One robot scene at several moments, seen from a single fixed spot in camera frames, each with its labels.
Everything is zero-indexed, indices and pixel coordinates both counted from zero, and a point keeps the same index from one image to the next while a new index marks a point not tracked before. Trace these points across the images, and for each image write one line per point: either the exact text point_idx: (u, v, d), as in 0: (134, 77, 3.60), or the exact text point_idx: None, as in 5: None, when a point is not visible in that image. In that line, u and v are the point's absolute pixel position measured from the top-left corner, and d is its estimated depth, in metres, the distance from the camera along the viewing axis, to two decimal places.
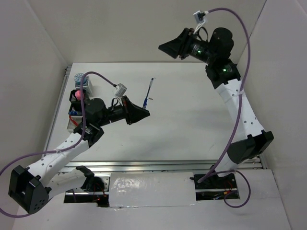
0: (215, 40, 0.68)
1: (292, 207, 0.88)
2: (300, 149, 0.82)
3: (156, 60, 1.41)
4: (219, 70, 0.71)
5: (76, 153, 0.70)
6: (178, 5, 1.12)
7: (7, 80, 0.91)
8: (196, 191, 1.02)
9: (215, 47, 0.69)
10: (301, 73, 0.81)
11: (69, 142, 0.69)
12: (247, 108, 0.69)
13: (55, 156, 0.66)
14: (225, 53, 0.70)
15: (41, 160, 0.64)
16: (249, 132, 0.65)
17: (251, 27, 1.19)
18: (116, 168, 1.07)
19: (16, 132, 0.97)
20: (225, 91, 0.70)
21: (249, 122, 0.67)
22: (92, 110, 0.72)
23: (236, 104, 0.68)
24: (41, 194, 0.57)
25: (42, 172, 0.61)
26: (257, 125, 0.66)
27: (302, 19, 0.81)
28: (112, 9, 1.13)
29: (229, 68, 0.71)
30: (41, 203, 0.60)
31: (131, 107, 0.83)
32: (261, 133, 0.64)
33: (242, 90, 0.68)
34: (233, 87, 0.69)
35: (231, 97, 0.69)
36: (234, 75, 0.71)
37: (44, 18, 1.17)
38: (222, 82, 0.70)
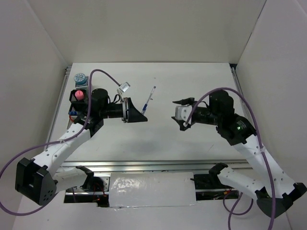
0: (215, 102, 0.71)
1: (292, 207, 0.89)
2: (300, 147, 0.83)
3: (156, 60, 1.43)
4: (233, 127, 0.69)
5: (78, 143, 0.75)
6: (179, 6, 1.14)
7: (7, 78, 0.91)
8: (196, 191, 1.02)
9: (216, 108, 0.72)
10: (301, 72, 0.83)
11: (71, 132, 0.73)
12: (272, 163, 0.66)
13: (59, 146, 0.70)
14: (230, 111, 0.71)
15: (46, 151, 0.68)
16: (282, 190, 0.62)
17: (251, 27, 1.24)
18: (116, 168, 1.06)
19: (16, 130, 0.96)
20: (246, 149, 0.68)
21: (279, 179, 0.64)
22: (97, 97, 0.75)
23: (262, 164, 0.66)
24: (48, 183, 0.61)
25: (49, 162, 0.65)
26: (289, 180, 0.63)
27: (301, 19, 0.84)
28: (113, 9, 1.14)
29: (242, 125, 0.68)
30: (49, 193, 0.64)
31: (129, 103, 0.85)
32: (294, 188, 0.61)
33: (263, 147, 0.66)
34: (252, 145, 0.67)
35: (253, 155, 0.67)
36: (249, 129, 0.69)
37: (45, 18, 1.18)
38: (241, 141, 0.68)
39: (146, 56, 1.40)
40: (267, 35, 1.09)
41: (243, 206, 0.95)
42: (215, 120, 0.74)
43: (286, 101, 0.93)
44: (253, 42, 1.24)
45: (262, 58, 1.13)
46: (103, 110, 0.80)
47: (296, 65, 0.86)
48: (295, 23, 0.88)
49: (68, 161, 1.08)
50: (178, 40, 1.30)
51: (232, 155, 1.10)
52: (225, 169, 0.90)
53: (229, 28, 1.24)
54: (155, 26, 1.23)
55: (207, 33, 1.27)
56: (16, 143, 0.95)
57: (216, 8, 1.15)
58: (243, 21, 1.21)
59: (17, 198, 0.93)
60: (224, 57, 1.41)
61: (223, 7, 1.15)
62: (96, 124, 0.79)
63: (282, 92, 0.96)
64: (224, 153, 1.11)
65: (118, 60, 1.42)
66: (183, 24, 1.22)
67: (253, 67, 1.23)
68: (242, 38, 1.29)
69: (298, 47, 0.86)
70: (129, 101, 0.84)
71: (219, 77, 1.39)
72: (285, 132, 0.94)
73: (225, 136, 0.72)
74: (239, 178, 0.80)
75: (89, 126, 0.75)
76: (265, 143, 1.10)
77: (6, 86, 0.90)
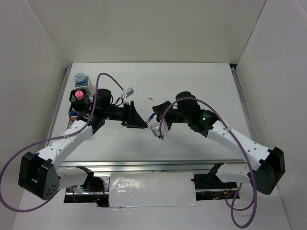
0: (181, 102, 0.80)
1: (292, 207, 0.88)
2: (300, 147, 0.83)
3: (157, 60, 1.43)
4: (200, 120, 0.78)
5: (82, 138, 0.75)
6: (179, 5, 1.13)
7: (7, 77, 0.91)
8: (196, 191, 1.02)
9: (183, 107, 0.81)
10: (301, 71, 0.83)
11: (75, 128, 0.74)
12: (242, 138, 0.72)
13: (63, 142, 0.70)
14: (195, 107, 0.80)
15: (50, 146, 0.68)
16: (259, 157, 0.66)
17: (251, 27, 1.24)
18: (116, 168, 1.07)
19: (17, 130, 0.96)
20: (215, 134, 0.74)
21: (253, 149, 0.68)
22: (101, 95, 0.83)
23: (232, 140, 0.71)
24: (51, 177, 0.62)
25: (53, 156, 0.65)
26: (261, 148, 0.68)
27: (302, 19, 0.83)
28: (113, 9, 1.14)
29: (206, 116, 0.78)
30: (52, 189, 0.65)
31: (132, 108, 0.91)
32: (269, 153, 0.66)
33: (228, 126, 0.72)
34: (219, 128, 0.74)
35: (223, 136, 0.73)
36: (215, 118, 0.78)
37: (45, 18, 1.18)
38: (208, 128, 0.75)
39: (146, 56, 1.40)
40: (267, 35, 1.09)
41: (242, 205, 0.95)
42: (185, 117, 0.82)
43: (286, 100, 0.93)
44: (253, 42, 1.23)
45: (261, 58, 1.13)
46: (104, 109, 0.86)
47: (295, 64, 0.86)
48: (296, 22, 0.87)
49: (68, 161, 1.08)
50: (179, 40, 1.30)
51: (232, 156, 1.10)
52: (219, 167, 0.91)
53: (229, 28, 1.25)
54: (155, 26, 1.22)
55: (207, 33, 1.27)
56: (16, 143, 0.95)
57: (215, 8, 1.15)
58: (243, 21, 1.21)
59: (17, 198, 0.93)
60: (224, 57, 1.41)
61: (223, 7, 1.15)
62: (98, 121, 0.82)
63: (282, 91, 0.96)
64: (224, 153, 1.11)
65: (118, 60, 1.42)
66: (183, 24, 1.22)
67: (253, 66, 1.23)
68: (242, 37, 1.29)
69: (297, 46, 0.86)
70: (131, 107, 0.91)
71: (219, 77, 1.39)
72: (285, 131, 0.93)
73: (195, 130, 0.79)
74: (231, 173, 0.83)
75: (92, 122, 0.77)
76: (265, 142, 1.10)
77: (5, 86, 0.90)
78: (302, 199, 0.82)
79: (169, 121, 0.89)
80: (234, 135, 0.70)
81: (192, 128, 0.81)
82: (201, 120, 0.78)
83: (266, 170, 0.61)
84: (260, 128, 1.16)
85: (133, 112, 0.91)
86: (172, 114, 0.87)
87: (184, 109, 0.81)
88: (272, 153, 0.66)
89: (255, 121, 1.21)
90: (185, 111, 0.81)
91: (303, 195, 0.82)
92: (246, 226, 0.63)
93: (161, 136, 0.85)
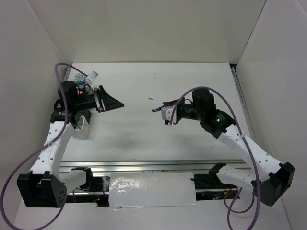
0: (197, 100, 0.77)
1: (292, 207, 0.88)
2: (299, 147, 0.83)
3: (156, 60, 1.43)
4: (214, 121, 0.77)
5: (65, 138, 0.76)
6: (179, 5, 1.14)
7: (7, 77, 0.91)
8: (196, 191, 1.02)
9: (199, 105, 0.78)
10: (301, 71, 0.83)
11: (54, 131, 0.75)
12: (254, 148, 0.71)
13: (51, 149, 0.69)
14: (211, 106, 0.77)
15: (40, 159, 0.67)
16: (269, 170, 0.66)
17: (251, 27, 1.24)
18: (116, 168, 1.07)
19: (17, 130, 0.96)
20: (228, 138, 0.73)
21: (264, 161, 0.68)
22: (67, 87, 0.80)
23: (244, 147, 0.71)
24: (57, 186, 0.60)
25: (48, 166, 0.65)
26: (273, 161, 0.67)
27: (302, 19, 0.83)
28: (113, 9, 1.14)
29: (221, 117, 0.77)
30: (62, 194, 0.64)
31: (103, 92, 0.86)
32: (280, 167, 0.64)
33: (242, 132, 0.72)
34: (233, 133, 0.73)
35: (236, 142, 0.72)
36: (229, 121, 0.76)
37: (45, 18, 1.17)
38: (221, 131, 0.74)
39: (146, 56, 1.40)
40: (267, 35, 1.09)
41: (242, 205, 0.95)
42: (198, 115, 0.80)
43: (286, 100, 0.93)
44: (253, 42, 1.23)
45: (261, 58, 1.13)
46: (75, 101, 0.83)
47: (295, 64, 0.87)
48: (295, 22, 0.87)
49: (68, 161, 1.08)
50: (179, 40, 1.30)
51: (232, 156, 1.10)
52: (221, 169, 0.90)
53: (229, 28, 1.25)
54: (155, 26, 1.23)
55: (207, 33, 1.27)
56: (16, 142, 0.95)
57: (215, 8, 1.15)
58: (243, 21, 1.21)
59: (17, 198, 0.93)
60: (224, 57, 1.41)
61: (223, 7, 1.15)
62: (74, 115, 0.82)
63: (282, 92, 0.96)
64: (224, 153, 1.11)
65: (118, 60, 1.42)
66: (183, 24, 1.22)
67: (253, 66, 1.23)
68: (242, 37, 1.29)
69: (297, 46, 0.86)
70: (100, 88, 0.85)
71: (219, 77, 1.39)
72: (285, 131, 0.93)
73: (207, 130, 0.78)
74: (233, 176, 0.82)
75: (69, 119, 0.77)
76: (265, 142, 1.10)
77: (5, 86, 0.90)
78: (302, 199, 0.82)
79: (178, 115, 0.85)
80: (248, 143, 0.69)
81: (204, 127, 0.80)
82: (216, 121, 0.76)
83: (275, 184, 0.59)
84: (259, 128, 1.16)
85: (105, 95, 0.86)
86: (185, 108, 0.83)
87: (199, 107, 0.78)
88: (284, 167, 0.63)
89: (255, 121, 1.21)
90: (199, 109, 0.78)
91: (302, 195, 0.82)
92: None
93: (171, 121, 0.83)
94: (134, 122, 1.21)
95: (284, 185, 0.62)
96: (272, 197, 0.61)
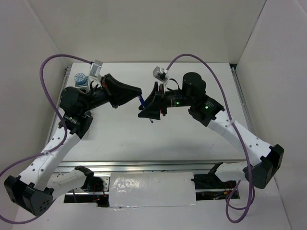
0: (190, 87, 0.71)
1: (292, 208, 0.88)
2: (299, 147, 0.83)
3: (156, 60, 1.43)
4: (203, 109, 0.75)
5: (66, 148, 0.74)
6: (179, 6, 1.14)
7: (6, 78, 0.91)
8: (196, 191, 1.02)
9: (190, 92, 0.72)
10: (301, 72, 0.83)
11: (57, 139, 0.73)
12: (243, 132, 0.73)
13: (45, 159, 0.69)
14: (202, 94, 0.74)
15: (31, 166, 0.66)
16: (260, 154, 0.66)
17: (251, 27, 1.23)
18: (116, 168, 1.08)
19: (16, 130, 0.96)
20: (218, 124, 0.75)
21: (254, 144, 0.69)
22: (68, 104, 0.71)
23: (234, 133, 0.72)
24: (40, 198, 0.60)
25: (35, 178, 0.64)
26: (263, 144, 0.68)
27: (302, 19, 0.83)
28: (112, 9, 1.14)
29: (210, 105, 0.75)
30: (45, 204, 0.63)
31: (113, 87, 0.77)
32: (270, 150, 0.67)
33: (231, 118, 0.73)
34: (223, 119, 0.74)
35: (226, 129, 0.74)
36: (218, 108, 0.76)
37: (45, 18, 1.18)
38: (211, 118, 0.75)
39: (146, 56, 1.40)
40: (266, 35, 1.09)
41: (242, 204, 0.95)
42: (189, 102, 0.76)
43: (286, 100, 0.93)
44: (253, 42, 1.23)
45: (261, 58, 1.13)
46: (85, 108, 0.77)
47: (295, 65, 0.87)
48: (295, 23, 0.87)
49: (68, 161, 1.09)
50: (178, 40, 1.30)
51: (232, 156, 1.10)
52: (219, 171, 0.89)
53: (229, 28, 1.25)
54: (155, 26, 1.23)
55: (207, 33, 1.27)
56: (15, 143, 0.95)
57: (215, 8, 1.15)
58: (242, 21, 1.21)
59: None
60: (224, 57, 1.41)
61: (222, 7, 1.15)
62: (84, 123, 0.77)
63: (282, 92, 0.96)
64: (224, 153, 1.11)
65: (118, 60, 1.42)
66: (183, 24, 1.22)
67: (253, 66, 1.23)
68: (242, 37, 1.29)
69: (297, 46, 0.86)
70: (108, 81, 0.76)
71: (219, 77, 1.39)
72: (285, 131, 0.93)
73: (196, 117, 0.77)
74: (230, 168, 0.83)
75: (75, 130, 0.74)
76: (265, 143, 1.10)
77: (5, 86, 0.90)
78: (302, 199, 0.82)
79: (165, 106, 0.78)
80: (236, 128, 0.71)
81: (193, 115, 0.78)
82: (204, 109, 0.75)
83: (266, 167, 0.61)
84: (259, 128, 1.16)
85: (116, 89, 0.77)
86: (174, 97, 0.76)
87: (190, 94, 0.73)
88: (274, 150, 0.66)
89: (255, 121, 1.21)
90: (190, 96, 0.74)
91: (302, 196, 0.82)
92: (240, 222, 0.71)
93: (163, 112, 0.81)
94: (135, 122, 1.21)
95: (275, 166, 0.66)
96: (264, 180, 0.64)
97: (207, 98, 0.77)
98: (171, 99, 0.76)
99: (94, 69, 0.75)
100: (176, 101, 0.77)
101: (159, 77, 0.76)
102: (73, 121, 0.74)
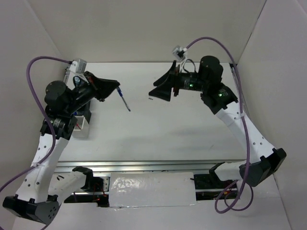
0: (206, 69, 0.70)
1: (292, 208, 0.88)
2: (299, 147, 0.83)
3: (156, 60, 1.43)
4: (216, 96, 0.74)
5: (56, 155, 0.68)
6: (179, 6, 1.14)
7: (6, 78, 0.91)
8: (196, 191, 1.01)
9: (205, 75, 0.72)
10: (302, 72, 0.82)
11: (44, 147, 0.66)
12: (251, 128, 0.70)
13: (38, 171, 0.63)
14: (218, 79, 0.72)
15: (26, 182, 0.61)
16: (261, 154, 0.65)
17: (251, 27, 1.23)
18: (116, 168, 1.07)
19: (16, 131, 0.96)
20: (227, 115, 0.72)
21: (258, 143, 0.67)
22: (56, 95, 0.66)
23: (241, 128, 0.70)
24: (44, 210, 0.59)
25: (34, 193, 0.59)
26: (267, 145, 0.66)
27: (302, 19, 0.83)
28: (112, 9, 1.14)
29: (224, 93, 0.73)
30: (51, 212, 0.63)
31: (97, 81, 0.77)
32: (273, 152, 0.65)
33: (242, 111, 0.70)
34: (233, 111, 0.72)
35: (233, 121, 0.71)
36: (231, 98, 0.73)
37: (44, 18, 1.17)
38: (222, 107, 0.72)
39: (146, 56, 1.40)
40: (267, 35, 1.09)
41: (242, 204, 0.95)
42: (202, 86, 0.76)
43: (286, 100, 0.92)
44: (253, 43, 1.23)
45: (261, 58, 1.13)
46: (69, 106, 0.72)
47: (295, 65, 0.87)
48: (296, 23, 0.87)
49: (68, 161, 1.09)
50: (178, 40, 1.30)
51: (232, 156, 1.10)
52: (219, 169, 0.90)
53: (230, 28, 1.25)
54: (155, 26, 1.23)
55: (207, 33, 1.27)
56: (14, 143, 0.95)
57: (215, 8, 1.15)
58: (243, 21, 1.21)
59: None
60: (224, 57, 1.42)
61: (222, 7, 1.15)
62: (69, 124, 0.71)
63: (282, 92, 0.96)
64: (224, 153, 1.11)
65: (118, 60, 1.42)
66: (183, 24, 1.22)
67: (253, 66, 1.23)
68: (242, 38, 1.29)
69: (297, 47, 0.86)
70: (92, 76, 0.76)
71: None
72: (285, 131, 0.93)
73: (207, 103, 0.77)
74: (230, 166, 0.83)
75: (60, 132, 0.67)
76: None
77: (5, 86, 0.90)
78: (302, 199, 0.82)
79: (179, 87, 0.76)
80: (245, 122, 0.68)
81: (205, 99, 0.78)
82: (218, 96, 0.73)
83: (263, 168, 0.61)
84: (259, 128, 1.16)
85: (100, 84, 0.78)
86: (188, 78, 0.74)
87: (205, 78, 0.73)
88: (276, 153, 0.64)
89: (255, 120, 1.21)
90: (205, 80, 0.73)
91: (302, 196, 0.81)
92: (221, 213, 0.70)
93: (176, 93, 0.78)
94: (134, 122, 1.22)
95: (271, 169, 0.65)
96: (258, 180, 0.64)
97: (222, 87, 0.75)
98: (185, 80, 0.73)
99: (80, 66, 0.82)
100: (190, 83, 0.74)
101: (178, 55, 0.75)
102: (55, 121, 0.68)
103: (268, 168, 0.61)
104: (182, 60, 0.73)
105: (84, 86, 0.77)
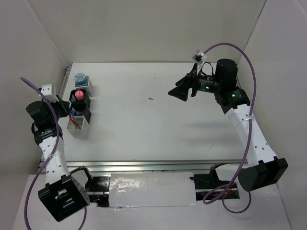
0: (221, 69, 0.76)
1: (293, 208, 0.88)
2: (300, 147, 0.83)
3: (156, 60, 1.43)
4: (229, 96, 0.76)
5: (62, 148, 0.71)
6: (178, 5, 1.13)
7: (6, 79, 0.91)
8: (196, 191, 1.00)
9: (220, 74, 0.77)
10: (302, 72, 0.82)
11: (49, 146, 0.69)
12: (256, 131, 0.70)
13: (54, 160, 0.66)
14: (231, 79, 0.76)
15: (50, 171, 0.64)
16: (260, 157, 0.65)
17: (251, 27, 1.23)
18: (116, 169, 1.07)
19: (16, 131, 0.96)
20: (234, 115, 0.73)
21: (260, 147, 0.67)
22: (38, 107, 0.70)
23: (245, 129, 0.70)
24: (77, 184, 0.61)
25: (63, 173, 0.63)
26: (268, 151, 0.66)
27: (303, 20, 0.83)
28: (112, 9, 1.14)
29: (237, 94, 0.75)
30: (85, 194, 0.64)
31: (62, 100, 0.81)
32: (273, 159, 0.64)
33: (251, 114, 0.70)
34: (241, 111, 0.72)
35: (241, 121, 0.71)
36: (243, 100, 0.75)
37: (44, 18, 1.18)
38: (231, 106, 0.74)
39: (146, 56, 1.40)
40: (267, 35, 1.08)
41: (242, 206, 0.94)
42: (217, 87, 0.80)
43: (287, 100, 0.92)
44: (253, 42, 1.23)
45: (261, 58, 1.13)
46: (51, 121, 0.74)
47: (295, 65, 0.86)
48: (296, 23, 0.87)
49: (68, 162, 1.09)
50: (179, 40, 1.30)
51: (231, 156, 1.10)
52: (219, 168, 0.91)
53: (229, 28, 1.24)
54: (155, 26, 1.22)
55: (207, 33, 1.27)
56: (14, 143, 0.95)
57: (215, 8, 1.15)
58: (242, 21, 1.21)
59: (17, 199, 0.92)
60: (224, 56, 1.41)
61: (222, 7, 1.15)
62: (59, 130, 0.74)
63: (282, 92, 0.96)
64: (224, 154, 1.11)
65: (118, 60, 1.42)
66: (183, 24, 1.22)
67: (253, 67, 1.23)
68: (242, 38, 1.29)
69: (297, 47, 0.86)
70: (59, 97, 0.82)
71: None
72: (285, 131, 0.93)
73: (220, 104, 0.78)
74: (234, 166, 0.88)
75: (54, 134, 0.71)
76: None
77: (5, 86, 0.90)
78: (303, 199, 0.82)
79: (196, 88, 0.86)
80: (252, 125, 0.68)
81: (219, 100, 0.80)
82: (231, 97, 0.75)
83: (261, 170, 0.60)
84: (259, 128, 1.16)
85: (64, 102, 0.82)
86: (203, 79, 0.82)
87: (220, 77, 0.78)
88: (276, 161, 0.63)
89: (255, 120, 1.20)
90: (219, 80, 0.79)
91: (303, 196, 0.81)
92: (206, 203, 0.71)
93: (193, 94, 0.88)
94: (134, 121, 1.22)
95: (270, 180, 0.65)
96: (254, 184, 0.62)
97: (237, 90, 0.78)
98: (201, 81, 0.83)
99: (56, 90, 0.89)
100: (206, 85, 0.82)
101: (195, 59, 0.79)
102: (46, 131, 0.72)
103: (265, 174, 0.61)
104: (199, 63, 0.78)
105: (57, 104, 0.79)
